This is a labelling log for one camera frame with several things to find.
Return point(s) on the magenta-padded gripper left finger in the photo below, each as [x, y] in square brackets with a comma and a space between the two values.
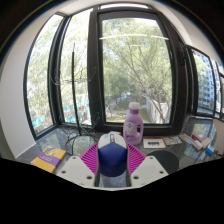
[76, 170]

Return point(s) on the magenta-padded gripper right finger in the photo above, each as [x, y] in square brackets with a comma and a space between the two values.
[148, 170]

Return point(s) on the blue and white computer mouse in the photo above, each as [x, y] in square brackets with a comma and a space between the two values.
[112, 156]

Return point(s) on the white card with blue print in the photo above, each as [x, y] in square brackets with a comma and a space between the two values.
[154, 143]

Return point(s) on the yellow and purple book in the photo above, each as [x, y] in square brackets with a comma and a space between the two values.
[49, 159]

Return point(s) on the pale printed paper sheet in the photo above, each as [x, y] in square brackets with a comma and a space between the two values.
[173, 140]

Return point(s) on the purple detergent bottle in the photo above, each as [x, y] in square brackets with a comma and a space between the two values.
[133, 128]

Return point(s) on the long white striped box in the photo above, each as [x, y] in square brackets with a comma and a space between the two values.
[190, 141]

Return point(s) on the red book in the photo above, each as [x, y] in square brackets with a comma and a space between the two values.
[199, 136]

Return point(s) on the beige small box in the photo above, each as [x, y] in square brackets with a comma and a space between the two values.
[206, 142]

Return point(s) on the small blue box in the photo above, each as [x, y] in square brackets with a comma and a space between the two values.
[210, 149]

